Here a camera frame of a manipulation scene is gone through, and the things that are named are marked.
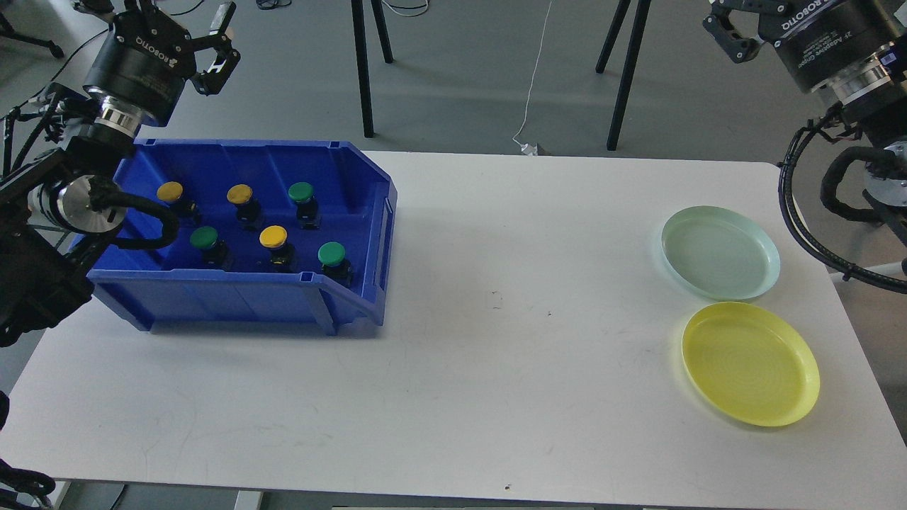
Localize green push button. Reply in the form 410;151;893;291
317;241;353;287
286;181;320;230
190;226;232;271

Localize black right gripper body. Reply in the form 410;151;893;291
757;1;903;93

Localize black stand legs left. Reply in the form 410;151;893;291
350;0;395;139

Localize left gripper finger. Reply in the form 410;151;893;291
186;2;239;57
190;50;241;96

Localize yellow plate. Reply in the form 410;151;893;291
680;302;821;427

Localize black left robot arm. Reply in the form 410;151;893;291
1;1;240;346

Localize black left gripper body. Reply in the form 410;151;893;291
84;10;198;127

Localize black stand legs right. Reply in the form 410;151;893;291
595;0;653;152

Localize black stand legs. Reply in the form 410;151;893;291
595;0;653;152
350;0;395;139

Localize white floor cable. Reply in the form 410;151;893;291
512;0;553;154

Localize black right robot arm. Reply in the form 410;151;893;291
703;1;906;294

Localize blue plastic storage bin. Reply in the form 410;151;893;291
89;139;398;335

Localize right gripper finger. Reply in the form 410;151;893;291
702;1;761;64

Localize pale green plate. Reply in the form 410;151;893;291
658;205;781;301

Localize yellow push button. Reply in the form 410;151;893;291
156;181;201;224
226;183;264;230
259;225;297;273

